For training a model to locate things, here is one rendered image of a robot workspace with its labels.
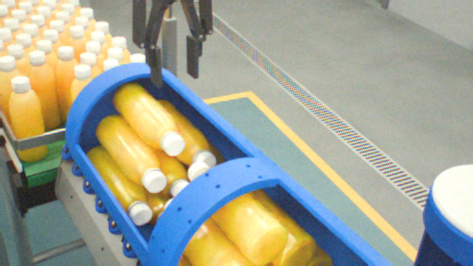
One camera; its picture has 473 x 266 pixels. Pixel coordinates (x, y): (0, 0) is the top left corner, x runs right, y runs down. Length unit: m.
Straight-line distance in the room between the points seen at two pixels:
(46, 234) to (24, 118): 1.27
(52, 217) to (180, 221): 1.92
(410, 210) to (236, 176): 2.11
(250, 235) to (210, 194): 0.08
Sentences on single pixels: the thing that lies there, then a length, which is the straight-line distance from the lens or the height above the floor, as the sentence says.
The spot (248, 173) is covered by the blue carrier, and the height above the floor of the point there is 1.23.
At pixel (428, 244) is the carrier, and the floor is 0.80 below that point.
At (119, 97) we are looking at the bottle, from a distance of 1.12.
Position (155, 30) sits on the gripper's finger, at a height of 1.40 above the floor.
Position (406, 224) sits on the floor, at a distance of 2.77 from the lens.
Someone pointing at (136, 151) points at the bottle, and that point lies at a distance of 1.03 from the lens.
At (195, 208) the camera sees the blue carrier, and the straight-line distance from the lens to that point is 0.80.
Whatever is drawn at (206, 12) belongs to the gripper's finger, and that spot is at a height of 1.41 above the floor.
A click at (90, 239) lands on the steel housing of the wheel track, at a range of 1.28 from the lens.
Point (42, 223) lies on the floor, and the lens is 2.68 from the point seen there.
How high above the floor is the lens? 1.72
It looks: 32 degrees down
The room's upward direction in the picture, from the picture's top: 4 degrees clockwise
